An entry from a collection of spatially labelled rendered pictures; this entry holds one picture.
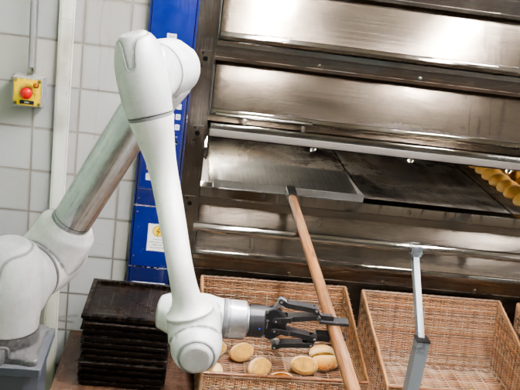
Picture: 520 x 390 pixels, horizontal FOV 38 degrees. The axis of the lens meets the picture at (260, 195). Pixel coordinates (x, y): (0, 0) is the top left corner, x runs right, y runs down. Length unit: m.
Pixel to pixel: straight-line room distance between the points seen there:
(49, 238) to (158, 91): 0.54
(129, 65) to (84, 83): 1.03
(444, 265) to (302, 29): 1.04
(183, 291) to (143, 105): 0.40
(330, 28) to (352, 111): 0.30
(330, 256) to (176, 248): 1.30
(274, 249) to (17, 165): 0.96
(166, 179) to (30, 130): 1.13
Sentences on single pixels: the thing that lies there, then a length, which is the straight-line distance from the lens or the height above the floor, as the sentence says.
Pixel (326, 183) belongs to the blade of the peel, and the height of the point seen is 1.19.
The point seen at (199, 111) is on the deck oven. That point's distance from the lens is 2.62.
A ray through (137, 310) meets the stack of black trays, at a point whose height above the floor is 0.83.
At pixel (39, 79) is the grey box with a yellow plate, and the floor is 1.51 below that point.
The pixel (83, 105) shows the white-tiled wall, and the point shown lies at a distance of 2.65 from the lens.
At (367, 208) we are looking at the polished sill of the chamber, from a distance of 2.78.
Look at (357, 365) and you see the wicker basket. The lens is 2.64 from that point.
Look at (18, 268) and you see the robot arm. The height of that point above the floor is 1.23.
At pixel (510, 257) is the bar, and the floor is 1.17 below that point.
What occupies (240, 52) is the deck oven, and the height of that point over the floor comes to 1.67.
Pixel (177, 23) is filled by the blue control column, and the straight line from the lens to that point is 2.55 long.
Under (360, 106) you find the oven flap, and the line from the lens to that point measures 2.67.
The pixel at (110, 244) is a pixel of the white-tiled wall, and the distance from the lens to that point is 2.79.
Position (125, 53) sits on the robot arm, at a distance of 1.62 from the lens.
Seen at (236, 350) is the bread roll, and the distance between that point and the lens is 2.74.
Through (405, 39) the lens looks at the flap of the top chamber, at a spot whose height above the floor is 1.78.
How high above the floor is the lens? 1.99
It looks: 18 degrees down
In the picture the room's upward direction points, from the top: 8 degrees clockwise
